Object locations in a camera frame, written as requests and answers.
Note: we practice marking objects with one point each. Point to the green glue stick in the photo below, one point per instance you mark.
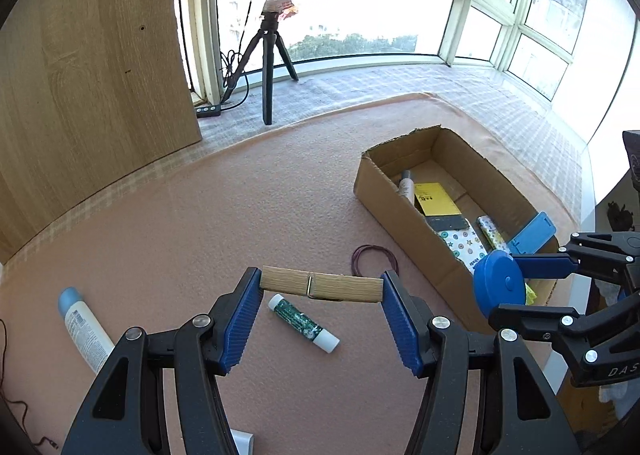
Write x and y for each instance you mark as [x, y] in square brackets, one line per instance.
[300, 321]

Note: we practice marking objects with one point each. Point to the purple rubber band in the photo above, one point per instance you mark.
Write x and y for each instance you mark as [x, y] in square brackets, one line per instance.
[356, 259]

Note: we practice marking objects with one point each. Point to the checked white cloth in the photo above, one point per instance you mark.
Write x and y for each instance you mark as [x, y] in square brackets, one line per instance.
[500, 110]

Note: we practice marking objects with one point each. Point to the pink blanket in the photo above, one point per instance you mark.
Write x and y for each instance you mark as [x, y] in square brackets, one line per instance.
[200, 235]

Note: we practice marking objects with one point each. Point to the patterned tissue pack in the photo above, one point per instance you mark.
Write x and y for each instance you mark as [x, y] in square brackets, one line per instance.
[462, 245]

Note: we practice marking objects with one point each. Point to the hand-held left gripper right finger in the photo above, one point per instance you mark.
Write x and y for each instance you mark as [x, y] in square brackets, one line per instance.
[400, 325]

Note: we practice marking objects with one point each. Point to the small pink bottle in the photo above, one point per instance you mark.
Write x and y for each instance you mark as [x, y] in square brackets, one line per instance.
[406, 190]

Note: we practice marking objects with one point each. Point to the blue plastic tag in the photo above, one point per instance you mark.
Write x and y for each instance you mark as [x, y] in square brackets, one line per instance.
[532, 235]

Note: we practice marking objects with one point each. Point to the black inline controller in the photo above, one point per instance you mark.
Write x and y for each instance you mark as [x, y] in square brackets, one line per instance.
[209, 111]

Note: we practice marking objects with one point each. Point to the patterned white lighter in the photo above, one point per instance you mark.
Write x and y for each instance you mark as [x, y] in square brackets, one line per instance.
[492, 235]

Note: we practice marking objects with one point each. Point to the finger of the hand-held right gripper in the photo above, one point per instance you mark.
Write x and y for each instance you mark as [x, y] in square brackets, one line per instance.
[545, 266]
[530, 317]

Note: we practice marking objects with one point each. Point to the blue round tape measure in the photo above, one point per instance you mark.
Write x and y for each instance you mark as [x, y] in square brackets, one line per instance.
[500, 282]

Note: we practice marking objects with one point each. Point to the dark object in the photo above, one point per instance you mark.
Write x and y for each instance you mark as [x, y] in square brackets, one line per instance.
[620, 217]

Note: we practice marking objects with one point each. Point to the wooden clothespin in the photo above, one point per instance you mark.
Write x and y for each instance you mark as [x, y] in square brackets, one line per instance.
[340, 287]

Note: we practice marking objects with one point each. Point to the cardboard box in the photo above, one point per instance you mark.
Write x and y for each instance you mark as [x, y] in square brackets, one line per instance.
[390, 195]

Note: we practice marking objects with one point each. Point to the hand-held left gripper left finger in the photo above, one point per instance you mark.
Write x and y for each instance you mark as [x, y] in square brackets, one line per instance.
[240, 320]

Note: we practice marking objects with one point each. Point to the light wooden board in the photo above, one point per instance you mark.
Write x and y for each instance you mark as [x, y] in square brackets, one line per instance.
[100, 85]

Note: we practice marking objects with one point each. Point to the yellow and grey box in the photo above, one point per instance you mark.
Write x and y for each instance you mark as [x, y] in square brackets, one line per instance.
[437, 200]

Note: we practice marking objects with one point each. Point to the white sunscreen tube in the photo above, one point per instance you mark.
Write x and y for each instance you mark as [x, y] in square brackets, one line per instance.
[85, 335]

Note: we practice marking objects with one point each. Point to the crumpled pink wrapper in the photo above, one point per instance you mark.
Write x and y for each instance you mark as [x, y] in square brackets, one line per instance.
[287, 11]

